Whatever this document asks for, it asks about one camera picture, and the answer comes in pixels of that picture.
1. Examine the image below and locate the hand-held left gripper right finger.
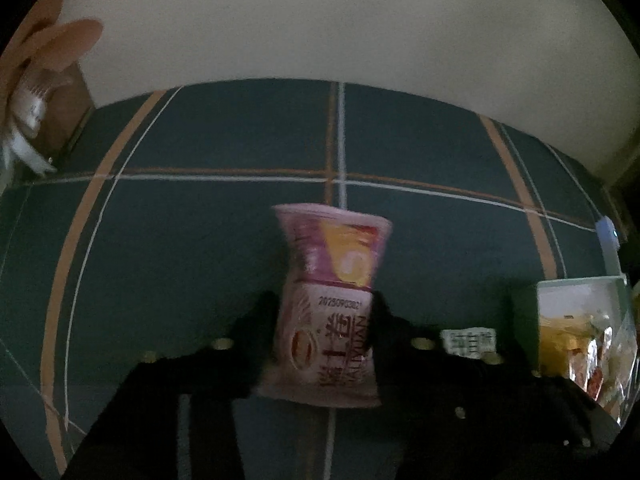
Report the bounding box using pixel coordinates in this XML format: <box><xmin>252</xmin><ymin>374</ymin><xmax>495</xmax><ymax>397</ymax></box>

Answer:
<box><xmin>370</xmin><ymin>290</ymin><xmax>551</xmax><ymax>480</ymax></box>

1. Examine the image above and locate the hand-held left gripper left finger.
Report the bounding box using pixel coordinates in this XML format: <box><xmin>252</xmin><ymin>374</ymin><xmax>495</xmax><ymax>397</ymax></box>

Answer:
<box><xmin>62</xmin><ymin>290</ymin><xmax>281</xmax><ymax>480</ymax></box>

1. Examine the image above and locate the small red snack packet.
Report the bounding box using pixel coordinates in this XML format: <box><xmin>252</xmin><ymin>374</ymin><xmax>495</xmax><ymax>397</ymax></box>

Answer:
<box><xmin>570</xmin><ymin>345</ymin><xmax>608</xmax><ymax>401</ymax></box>

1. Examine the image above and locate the pink snack packet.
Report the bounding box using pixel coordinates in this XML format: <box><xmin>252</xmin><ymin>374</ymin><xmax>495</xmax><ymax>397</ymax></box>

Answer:
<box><xmin>252</xmin><ymin>203</ymin><xmax>393</xmax><ymax>407</ymax></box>

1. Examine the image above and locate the white tray with green rim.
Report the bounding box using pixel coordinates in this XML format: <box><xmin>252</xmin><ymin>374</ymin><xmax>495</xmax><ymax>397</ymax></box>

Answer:
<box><xmin>510</xmin><ymin>275</ymin><xmax>638</xmax><ymax>426</ymax></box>

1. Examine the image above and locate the dark green snack packet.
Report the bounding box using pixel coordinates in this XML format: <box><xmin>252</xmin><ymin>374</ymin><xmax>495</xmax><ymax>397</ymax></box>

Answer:
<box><xmin>440</xmin><ymin>328</ymin><xmax>497</xmax><ymax>359</ymax></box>

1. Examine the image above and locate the small blue and white device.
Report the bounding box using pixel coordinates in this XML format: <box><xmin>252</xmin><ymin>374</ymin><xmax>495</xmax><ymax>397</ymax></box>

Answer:
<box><xmin>595</xmin><ymin>216</ymin><xmax>623</xmax><ymax>251</ymax></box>

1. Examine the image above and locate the pink paper flower bouquet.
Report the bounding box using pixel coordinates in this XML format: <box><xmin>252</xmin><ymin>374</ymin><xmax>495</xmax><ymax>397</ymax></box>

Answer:
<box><xmin>0</xmin><ymin>19</ymin><xmax>103</xmax><ymax>191</ymax></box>

